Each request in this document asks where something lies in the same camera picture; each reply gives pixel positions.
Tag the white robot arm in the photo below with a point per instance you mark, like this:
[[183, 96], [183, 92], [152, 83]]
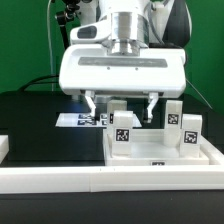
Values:
[[127, 48]]

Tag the white obstacle fence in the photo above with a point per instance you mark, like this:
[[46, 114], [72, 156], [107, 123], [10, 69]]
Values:
[[100, 179]]

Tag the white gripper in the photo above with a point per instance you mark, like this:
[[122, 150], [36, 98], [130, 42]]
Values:
[[87, 68]]

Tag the white sheet with tags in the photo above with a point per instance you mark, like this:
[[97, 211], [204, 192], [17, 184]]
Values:
[[80, 120]]

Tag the white square tabletop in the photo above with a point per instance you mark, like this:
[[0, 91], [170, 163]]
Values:
[[148, 150]]

